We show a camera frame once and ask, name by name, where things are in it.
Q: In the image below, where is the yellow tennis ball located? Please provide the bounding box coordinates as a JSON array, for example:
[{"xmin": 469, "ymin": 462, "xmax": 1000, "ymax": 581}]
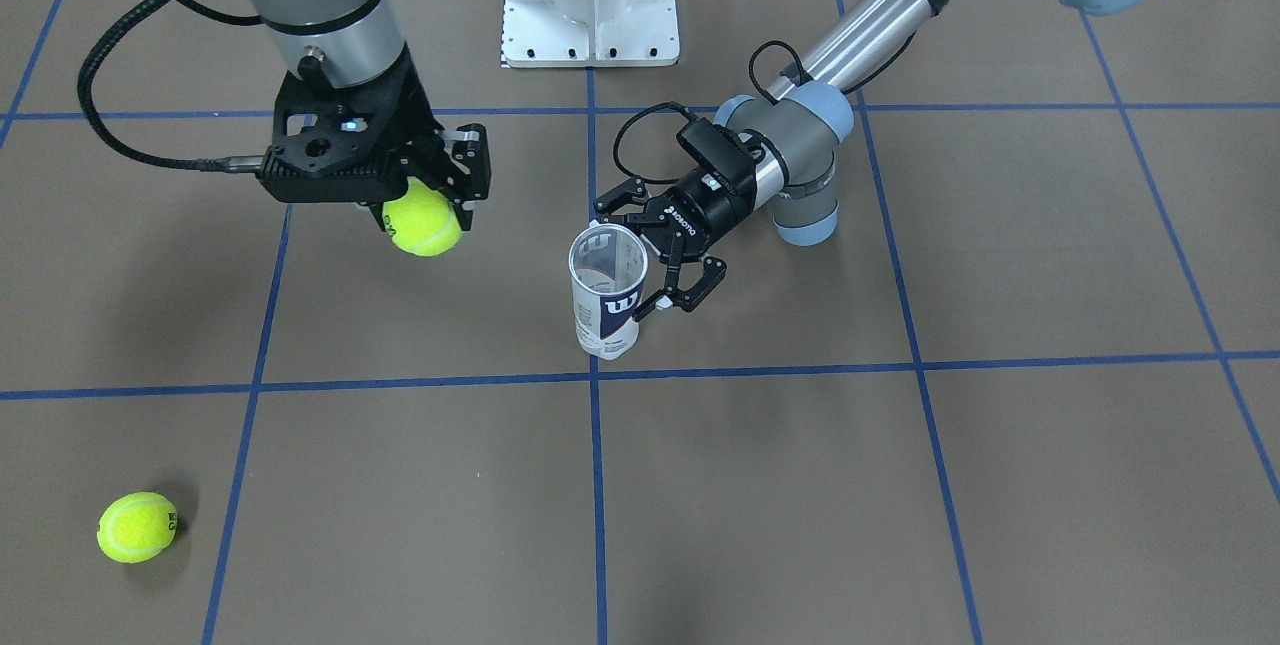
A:
[
  {"xmin": 387, "ymin": 177, "xmax": 462, "ymax": 257},
  {"xmin": 96, "ymin": 493, "xmax": 179, "ymax": 564}
]

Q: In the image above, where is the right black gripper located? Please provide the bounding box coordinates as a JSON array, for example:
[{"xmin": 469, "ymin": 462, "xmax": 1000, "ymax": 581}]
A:
[{"xmin": 361, "ymin": 65, "xmax": 492, "ymax": 234}]

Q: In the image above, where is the clear tennis ball tube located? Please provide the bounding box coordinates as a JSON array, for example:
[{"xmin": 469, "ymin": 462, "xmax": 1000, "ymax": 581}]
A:
[{"xmin": 567, "ymin": 221, "xmax": 649, "ymax": 361}]

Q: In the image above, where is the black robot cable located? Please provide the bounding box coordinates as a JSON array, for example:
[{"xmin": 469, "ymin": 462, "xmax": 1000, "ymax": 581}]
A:
[{"xmin": 612, "ymin": 41, "xmax": 806, "ymax": 186}]

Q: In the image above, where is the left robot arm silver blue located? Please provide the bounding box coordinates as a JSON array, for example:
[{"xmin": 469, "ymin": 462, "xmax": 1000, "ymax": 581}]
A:
[{"xmin": 595, "ymin": 0, "xmax": 1143, "ymax": 323}]

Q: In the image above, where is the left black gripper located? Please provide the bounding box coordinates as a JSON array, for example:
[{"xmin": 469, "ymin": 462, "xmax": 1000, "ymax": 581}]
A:
[{"xmin": 593, "ymin": 175, "xmax": 753, "ymax": 323}]

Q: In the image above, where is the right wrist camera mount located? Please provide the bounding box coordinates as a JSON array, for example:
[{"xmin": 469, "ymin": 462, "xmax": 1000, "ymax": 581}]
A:
[{"xmin": 256, "ymin": 76, "xmax": 411, "ymax": 203}]

